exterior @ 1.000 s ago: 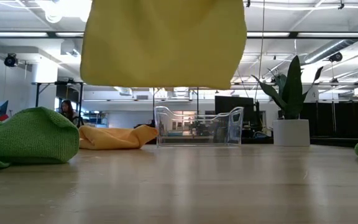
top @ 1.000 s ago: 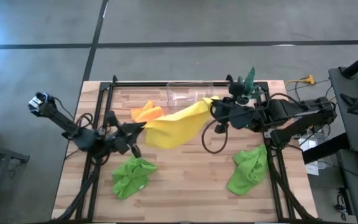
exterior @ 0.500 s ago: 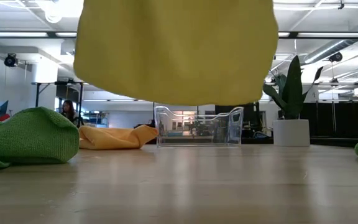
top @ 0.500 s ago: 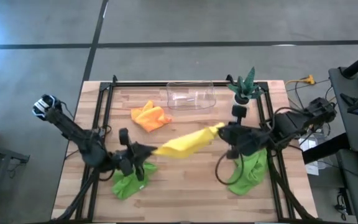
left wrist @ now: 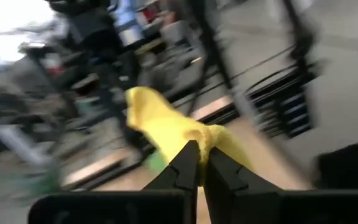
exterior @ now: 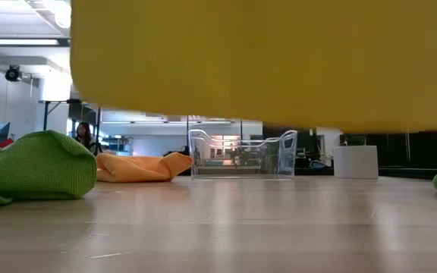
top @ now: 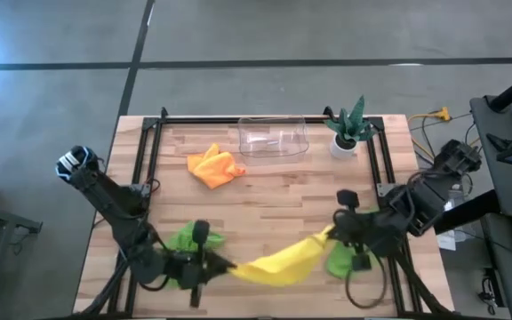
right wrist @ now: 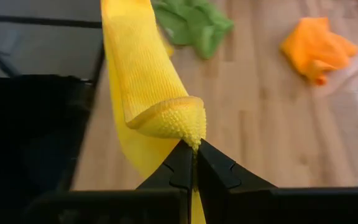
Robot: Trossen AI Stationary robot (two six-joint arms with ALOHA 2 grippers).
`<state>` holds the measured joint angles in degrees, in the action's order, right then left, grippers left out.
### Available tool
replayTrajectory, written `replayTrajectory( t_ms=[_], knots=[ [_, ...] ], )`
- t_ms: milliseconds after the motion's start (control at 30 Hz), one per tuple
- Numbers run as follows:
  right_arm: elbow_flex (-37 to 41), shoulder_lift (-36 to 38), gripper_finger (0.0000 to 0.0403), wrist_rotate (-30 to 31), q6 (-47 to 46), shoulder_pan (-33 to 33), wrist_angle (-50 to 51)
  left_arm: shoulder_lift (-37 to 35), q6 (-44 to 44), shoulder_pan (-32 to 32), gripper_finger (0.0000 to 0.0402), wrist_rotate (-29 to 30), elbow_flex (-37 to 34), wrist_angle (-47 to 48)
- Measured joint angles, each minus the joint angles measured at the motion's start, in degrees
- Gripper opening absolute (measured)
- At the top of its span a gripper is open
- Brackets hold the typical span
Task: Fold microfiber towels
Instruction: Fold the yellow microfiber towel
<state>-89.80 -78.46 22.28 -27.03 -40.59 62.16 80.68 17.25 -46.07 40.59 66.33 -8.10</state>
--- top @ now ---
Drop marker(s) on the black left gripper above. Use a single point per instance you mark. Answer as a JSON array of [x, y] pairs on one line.
[[185, 266]]

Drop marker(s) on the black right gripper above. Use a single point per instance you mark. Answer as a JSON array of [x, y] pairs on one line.
[[367, 231]]

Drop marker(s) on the green microfiber towel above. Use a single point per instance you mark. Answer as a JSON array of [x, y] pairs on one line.
[[340, 262], [185, 240]]

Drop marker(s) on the yellow microfiber towel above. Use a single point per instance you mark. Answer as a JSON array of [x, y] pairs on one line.
[[282, 266]]

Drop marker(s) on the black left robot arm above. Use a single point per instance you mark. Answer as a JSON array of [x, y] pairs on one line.
[[105, 195]]

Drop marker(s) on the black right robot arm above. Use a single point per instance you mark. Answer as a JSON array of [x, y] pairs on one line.
[[429, 195]]

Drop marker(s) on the orange microfiber towel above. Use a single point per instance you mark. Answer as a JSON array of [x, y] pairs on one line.
[[213, 169]]

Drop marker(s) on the snake plant in white pot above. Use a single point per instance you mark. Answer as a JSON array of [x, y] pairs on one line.
[[349, 129]]

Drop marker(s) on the clear plastic bin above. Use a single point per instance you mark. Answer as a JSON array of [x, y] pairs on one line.
[[274, 138]]

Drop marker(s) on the grey desk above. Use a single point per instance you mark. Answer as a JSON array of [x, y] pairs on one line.
[[505, 186]]

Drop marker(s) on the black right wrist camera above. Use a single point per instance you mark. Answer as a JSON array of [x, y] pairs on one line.
[[361, 263]]

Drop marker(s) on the black aluminium table frame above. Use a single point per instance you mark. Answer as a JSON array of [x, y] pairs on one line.
[[202, 119]]

